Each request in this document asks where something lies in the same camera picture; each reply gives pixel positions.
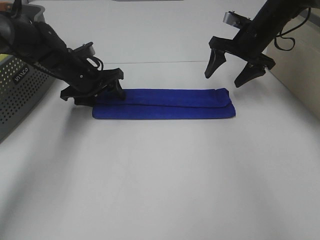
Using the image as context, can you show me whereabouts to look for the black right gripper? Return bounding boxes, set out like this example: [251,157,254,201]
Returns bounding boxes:
[204,21,275,88]

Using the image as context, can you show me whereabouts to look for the beige storage box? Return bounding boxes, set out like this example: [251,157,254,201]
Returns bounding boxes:
[266,20,320,118]

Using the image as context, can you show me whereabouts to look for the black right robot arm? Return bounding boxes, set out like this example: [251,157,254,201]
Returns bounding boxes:
[204,0,320,88]

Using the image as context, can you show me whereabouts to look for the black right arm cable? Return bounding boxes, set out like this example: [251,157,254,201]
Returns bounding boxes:
[273,7,313,51]

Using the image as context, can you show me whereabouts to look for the grey perforated plastic basket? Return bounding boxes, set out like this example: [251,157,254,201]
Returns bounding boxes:
[0,0,55,141]

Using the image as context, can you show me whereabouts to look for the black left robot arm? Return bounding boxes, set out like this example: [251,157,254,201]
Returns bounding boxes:
[0,0,126,107]

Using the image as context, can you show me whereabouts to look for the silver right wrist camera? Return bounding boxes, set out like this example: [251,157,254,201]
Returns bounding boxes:
[223,11,252,29]

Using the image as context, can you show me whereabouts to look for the blue microfibre towel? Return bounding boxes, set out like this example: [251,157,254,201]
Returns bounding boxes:
[92,88,236,120]

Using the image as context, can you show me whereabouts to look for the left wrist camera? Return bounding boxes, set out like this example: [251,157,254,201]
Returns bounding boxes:
[73,41,96,57]

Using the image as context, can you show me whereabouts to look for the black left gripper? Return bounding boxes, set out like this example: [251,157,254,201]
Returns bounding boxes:
[59,53,126,106]

